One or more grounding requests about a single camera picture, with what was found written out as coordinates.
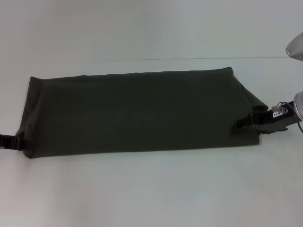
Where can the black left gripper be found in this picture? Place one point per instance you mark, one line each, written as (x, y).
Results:
(7, 141)

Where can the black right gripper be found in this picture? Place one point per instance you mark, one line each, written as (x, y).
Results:
(277, 120)

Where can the dark green FREE t-shirt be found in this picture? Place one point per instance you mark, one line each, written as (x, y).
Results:
(142, 113)

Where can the silver right wrist angled plug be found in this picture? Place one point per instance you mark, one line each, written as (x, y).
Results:
(279, 107)

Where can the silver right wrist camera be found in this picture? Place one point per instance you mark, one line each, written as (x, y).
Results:
(296, 46)

